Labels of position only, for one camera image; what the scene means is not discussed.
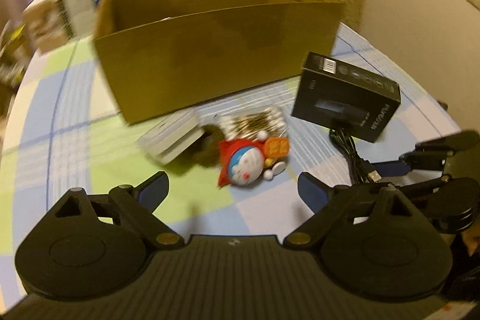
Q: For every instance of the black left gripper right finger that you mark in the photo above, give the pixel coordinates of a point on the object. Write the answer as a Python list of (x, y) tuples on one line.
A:
[(348, 210)]

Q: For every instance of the checked tablecloth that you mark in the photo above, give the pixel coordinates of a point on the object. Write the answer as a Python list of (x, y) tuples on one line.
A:
[(66, 131)]

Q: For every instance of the cotton swab bag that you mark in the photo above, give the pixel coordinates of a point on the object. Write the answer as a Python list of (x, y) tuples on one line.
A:
[(257, 123)]

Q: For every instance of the white square night light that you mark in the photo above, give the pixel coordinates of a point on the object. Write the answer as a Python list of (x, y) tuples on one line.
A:
[(172, 136)]

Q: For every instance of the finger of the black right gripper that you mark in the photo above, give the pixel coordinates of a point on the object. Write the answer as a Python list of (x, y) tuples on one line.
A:
[(455, 142), (423, 161)]

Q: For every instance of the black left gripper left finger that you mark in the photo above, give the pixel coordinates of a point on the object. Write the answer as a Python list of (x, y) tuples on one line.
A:
[(120, 219)]

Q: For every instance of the black product box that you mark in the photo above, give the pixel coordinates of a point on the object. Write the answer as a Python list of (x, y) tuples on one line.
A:
[(333, 93)]

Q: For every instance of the Doraemon toy figure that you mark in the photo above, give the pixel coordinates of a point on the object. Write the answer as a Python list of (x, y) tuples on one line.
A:
[(244, 161)]

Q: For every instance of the brown cardboard box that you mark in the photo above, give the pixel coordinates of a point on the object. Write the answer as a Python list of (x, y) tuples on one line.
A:
[(159, 56)]

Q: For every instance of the white appliance box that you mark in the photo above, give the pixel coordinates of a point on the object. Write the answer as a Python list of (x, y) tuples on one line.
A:
[(54, 23)]

